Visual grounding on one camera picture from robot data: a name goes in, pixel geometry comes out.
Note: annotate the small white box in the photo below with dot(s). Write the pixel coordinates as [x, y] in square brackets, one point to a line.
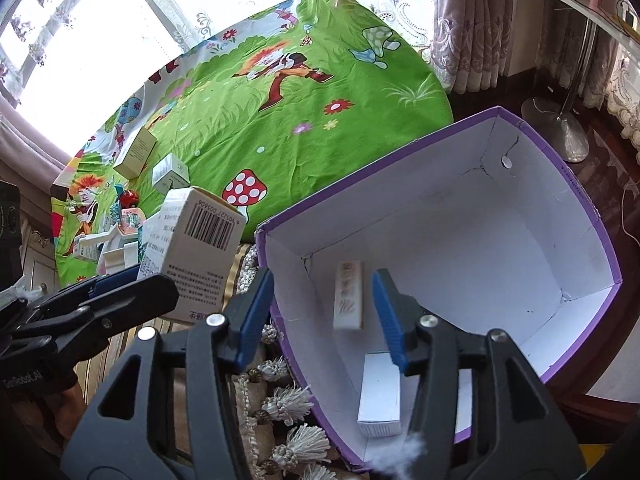
[170, 175]

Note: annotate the flat white box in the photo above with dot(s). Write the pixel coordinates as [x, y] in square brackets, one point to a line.
[377, 395]

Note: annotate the glass table with metal stand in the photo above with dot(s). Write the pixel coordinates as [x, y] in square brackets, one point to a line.
[555, 130]

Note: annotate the cream box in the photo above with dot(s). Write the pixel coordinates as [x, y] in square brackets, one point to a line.
[135, 152]

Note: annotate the white tassel fringe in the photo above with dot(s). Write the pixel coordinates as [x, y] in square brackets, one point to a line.
[295, 400]

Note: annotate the white lace cloth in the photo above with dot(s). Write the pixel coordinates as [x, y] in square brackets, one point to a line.
[625, 95]

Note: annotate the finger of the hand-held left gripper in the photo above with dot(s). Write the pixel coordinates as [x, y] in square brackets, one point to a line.
[145, 295]
[117, 277]

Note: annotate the white drawer cabinet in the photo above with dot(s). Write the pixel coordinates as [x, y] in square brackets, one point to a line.
[40, 260]

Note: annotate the green cartoon printed tablecloth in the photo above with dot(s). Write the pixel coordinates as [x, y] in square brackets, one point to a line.
[300, 160]

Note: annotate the striped beige cushion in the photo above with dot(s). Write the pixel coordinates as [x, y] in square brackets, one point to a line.
[230, 280]

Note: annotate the purple storage box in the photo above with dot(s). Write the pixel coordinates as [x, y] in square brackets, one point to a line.
[450, 240]

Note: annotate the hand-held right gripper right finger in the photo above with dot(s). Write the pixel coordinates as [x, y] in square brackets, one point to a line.
[387, 320]

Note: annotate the white lace sheer curtain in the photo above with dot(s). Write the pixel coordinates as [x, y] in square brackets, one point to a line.
[100, 25]

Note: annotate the slim white box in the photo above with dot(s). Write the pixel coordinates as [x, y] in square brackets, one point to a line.
[348, 305]

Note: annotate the white fluff tuft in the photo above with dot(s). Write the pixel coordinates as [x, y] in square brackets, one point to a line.
[407, 452]

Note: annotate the small pink box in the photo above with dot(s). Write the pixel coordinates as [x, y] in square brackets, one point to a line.
[131, 222]

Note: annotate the white barcode box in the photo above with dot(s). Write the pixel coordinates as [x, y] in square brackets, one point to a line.
[200, 270]

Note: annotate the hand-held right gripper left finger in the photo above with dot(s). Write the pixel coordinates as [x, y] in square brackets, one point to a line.
[252, 305]

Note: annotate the mauve curtain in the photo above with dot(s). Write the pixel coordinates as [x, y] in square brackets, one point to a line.
[470, 25]
[25, 140]

